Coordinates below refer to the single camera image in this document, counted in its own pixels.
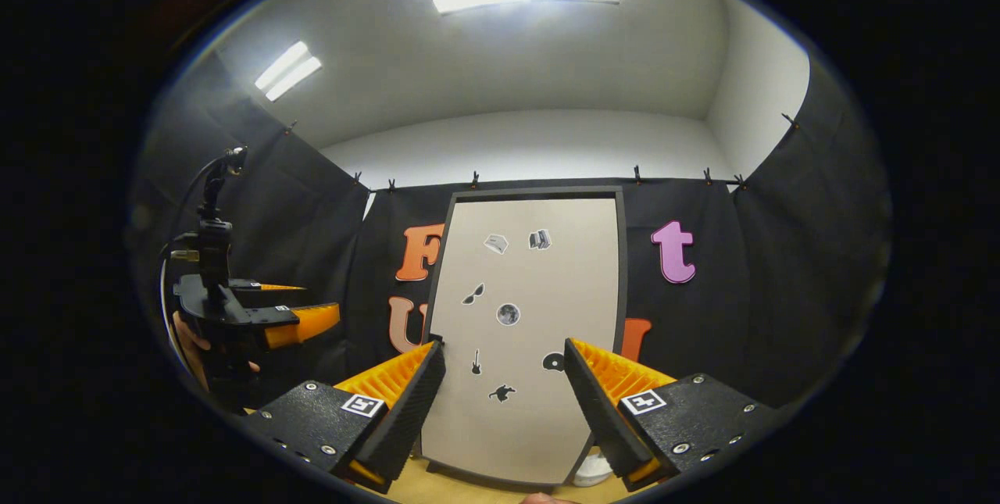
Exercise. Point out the beige cabinet door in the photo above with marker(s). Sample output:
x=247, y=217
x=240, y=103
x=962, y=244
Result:
x=547, y=293

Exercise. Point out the dark grey cabinet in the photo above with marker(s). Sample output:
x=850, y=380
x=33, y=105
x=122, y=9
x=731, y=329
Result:
x=539, y=191

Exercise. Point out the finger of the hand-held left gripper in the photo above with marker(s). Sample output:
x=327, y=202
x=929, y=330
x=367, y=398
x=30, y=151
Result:
x=308, y=324
x=269, y=285

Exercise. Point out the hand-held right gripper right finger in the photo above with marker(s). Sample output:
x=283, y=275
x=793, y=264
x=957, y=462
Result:
x=598, y=418

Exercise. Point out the row of black clips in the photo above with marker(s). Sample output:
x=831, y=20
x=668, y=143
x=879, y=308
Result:
x=475, y=178

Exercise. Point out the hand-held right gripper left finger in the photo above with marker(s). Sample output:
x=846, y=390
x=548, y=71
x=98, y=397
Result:
x=410, y=418

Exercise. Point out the white lidded jar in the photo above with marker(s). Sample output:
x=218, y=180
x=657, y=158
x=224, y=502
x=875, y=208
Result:
x=594, y=471

